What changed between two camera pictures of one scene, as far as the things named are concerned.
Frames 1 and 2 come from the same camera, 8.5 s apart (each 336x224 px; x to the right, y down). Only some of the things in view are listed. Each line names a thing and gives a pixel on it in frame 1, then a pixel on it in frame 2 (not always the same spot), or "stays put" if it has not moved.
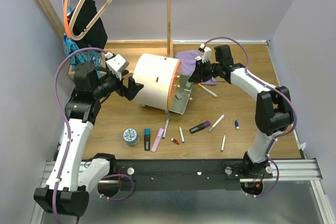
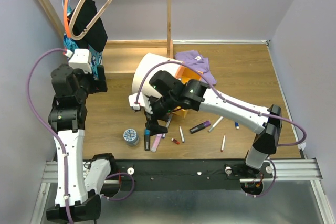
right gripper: (199, 74) -> (151, 123)
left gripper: (133, 89) -> (102, 82)
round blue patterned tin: (130, 136) stays put
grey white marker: (220, 119) stays put
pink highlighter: (158, 138) stays put
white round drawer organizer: (155, 73) stays put
